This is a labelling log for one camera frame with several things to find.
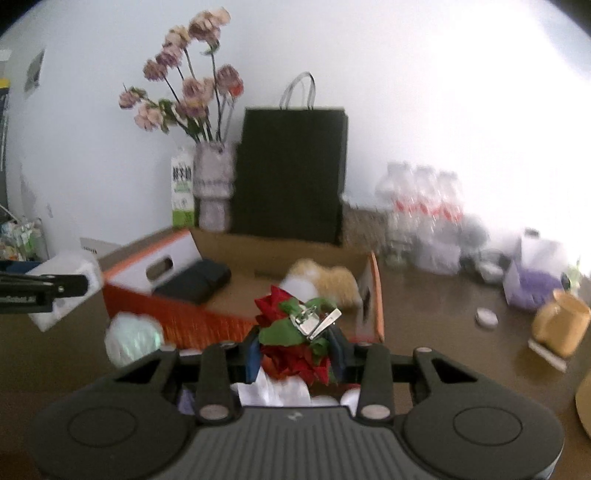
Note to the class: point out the grey fluffy ball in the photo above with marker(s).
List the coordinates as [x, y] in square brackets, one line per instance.
[474, 233]

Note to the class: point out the pack of water bottles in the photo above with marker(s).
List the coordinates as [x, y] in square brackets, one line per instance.
[427, 207]

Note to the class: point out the wall picture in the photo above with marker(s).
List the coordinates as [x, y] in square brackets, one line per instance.
[34, 70]

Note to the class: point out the green white milk carton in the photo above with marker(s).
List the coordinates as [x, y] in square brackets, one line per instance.
[182, 194]

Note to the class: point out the white box of purple tissue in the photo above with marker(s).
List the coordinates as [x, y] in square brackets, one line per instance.
[531, 286]

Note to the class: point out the white charger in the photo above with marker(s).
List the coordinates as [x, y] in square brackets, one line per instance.
[491, 273]

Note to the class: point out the yellow white plush toy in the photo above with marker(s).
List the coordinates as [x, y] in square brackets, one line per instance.
[332, 281]

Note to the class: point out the red flower hair clip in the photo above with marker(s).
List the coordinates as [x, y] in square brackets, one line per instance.
[277, 304]

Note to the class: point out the lilac textured vase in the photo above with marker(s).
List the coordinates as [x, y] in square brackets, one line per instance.
[213, 184]

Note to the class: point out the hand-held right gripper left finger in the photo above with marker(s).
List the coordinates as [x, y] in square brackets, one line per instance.
[253, 362]

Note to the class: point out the white tissue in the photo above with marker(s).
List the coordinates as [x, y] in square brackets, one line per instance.
[277, 392]

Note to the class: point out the black case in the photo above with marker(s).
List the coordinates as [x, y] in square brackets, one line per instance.
[194, 281]

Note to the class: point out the black paper bag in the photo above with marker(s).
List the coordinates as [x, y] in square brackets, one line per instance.
[291, 175]

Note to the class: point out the orange cardboard box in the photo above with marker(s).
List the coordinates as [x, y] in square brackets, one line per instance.
[184, 318]

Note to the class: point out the yellow mug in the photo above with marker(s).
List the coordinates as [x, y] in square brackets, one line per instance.
[561, 325]

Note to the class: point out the brown wooden desktop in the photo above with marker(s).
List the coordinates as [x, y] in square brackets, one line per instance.
[438, 323]

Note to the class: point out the white booklet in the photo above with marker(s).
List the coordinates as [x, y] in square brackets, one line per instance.
[94, 247]

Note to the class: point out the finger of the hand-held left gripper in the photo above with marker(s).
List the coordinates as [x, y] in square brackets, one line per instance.
[18, 266]
[69, 285]

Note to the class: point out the empty drinking glass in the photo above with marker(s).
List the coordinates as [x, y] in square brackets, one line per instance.
[398, 249]

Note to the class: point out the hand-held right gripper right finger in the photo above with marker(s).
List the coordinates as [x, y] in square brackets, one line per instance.
[339, 357]

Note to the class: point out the pale green cloth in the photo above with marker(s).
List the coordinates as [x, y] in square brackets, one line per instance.
[134, 339]

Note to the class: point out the yellow plate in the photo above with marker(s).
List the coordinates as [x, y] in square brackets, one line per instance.
[584, 406]

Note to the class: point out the shelf clutter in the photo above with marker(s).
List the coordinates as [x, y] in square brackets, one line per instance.
[21, 240]

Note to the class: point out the dried pink flower bouquet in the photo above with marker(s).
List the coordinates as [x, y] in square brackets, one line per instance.
[196, 92]

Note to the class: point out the white coaster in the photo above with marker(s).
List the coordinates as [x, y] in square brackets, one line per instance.
[547, 356]

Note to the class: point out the small white bottle cap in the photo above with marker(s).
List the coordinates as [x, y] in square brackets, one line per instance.
[486, 318]

